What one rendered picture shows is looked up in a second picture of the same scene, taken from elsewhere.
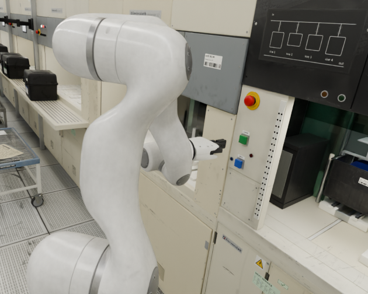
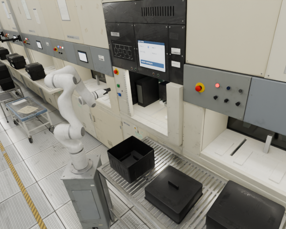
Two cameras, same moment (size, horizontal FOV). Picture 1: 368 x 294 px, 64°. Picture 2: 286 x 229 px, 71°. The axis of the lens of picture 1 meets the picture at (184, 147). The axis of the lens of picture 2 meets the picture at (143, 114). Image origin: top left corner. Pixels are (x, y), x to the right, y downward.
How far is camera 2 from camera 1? 1.08 m
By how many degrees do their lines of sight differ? 10
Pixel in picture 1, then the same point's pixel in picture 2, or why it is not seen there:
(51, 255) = (58, 128)
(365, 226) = not seen: hidden behind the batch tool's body
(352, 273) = (160, 123)
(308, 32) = (122, 48)
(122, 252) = (72, 124)
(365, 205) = not seen: hidden behind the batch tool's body
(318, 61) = (127, 57)
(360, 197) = not seen: hidden behind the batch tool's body
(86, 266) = (66, 129)
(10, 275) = (50, 159)
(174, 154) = (86, 98)
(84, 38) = (51, 81)
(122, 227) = (71, 118)
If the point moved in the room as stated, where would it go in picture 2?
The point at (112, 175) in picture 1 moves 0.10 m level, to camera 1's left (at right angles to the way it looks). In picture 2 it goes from (65, 108) to (51, 109)
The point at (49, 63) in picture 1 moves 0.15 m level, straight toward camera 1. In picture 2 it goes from (36, 57) to (36, 58)
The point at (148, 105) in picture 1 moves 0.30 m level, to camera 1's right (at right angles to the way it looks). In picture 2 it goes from (68, 92) to (110, 88)
